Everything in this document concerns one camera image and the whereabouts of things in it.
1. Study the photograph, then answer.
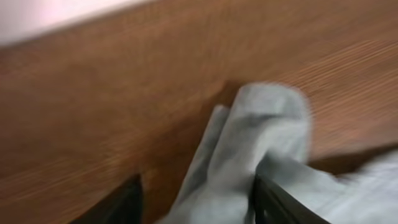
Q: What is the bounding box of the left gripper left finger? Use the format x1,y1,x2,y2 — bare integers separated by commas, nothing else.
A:
70,174,143,224

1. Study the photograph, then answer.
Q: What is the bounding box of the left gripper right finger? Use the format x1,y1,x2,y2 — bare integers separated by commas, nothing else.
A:
252,174,329,224

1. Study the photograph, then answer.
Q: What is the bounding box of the light teal t-shirt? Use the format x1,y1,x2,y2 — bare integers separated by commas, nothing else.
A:
161,83,397,223

